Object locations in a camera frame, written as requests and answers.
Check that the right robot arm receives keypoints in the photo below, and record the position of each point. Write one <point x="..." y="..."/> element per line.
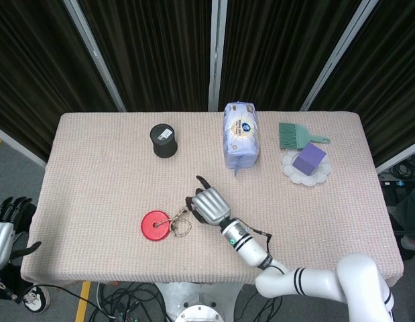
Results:
<point x="294" y="268"/>

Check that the black curtain partition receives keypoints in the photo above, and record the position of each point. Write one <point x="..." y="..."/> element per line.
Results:
<point x="153" y="50"/>

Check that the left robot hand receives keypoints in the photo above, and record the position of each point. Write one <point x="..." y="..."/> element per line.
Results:
<point x="1" y="231"/>

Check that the blue tissue pack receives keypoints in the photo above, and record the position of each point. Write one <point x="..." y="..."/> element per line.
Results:
<point x="240" y="135"/>

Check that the red disc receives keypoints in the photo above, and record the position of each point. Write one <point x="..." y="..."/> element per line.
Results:
<point x="155" y="225"/>

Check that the green brush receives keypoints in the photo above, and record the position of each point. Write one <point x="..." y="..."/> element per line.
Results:
<point x="294" y="135"/>

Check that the purple cube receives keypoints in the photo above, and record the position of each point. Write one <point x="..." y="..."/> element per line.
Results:
<point x="308" y="159"/>

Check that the black cylindrical container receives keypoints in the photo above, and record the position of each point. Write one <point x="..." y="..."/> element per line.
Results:
<point x="164" y="140"/>

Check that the white flower-shaped dish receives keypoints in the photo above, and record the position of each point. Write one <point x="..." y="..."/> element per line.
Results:
<point x="296" y="176"/>

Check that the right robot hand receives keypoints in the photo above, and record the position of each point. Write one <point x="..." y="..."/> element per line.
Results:
<point x="210" y="207"/>

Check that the pink woven tablecloth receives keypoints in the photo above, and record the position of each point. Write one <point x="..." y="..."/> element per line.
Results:
<point x="126" y="167"/>

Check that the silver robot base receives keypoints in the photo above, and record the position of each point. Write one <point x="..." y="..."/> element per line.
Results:
<point x="197" y="302"/>

